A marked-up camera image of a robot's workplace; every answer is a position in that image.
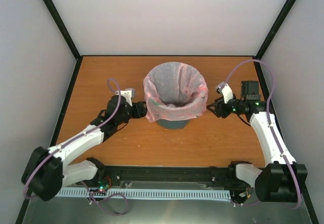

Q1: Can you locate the teal plastic trash bin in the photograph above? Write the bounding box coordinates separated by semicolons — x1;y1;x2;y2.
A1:
156;119;190;130

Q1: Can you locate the pink plastic trash bag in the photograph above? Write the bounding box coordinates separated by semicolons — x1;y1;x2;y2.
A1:
143;62;209;123

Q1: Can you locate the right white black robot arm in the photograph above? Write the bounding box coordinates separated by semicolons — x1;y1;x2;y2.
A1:
207;81;308;208

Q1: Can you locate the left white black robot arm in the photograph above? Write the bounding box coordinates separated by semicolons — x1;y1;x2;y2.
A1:
21;95;147;201

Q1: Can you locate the small lit circuit board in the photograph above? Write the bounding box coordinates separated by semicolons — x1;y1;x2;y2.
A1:
98;176;112;192

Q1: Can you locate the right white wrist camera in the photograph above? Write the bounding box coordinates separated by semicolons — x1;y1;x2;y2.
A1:
215;82;236;104

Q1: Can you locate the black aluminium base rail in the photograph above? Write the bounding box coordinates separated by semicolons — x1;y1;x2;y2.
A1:
85;166;250;190

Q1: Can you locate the light blue cable duct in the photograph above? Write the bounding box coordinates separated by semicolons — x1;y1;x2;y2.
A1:
54;188;232;200

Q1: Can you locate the right black frame post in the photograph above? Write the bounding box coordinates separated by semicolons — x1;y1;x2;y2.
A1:
254;0;297;60

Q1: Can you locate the black frame post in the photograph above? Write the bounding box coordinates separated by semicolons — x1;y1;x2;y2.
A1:
254;0;297;60
32;0;83;60

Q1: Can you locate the left black frame post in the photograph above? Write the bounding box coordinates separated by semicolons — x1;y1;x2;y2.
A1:
32;0;83;60

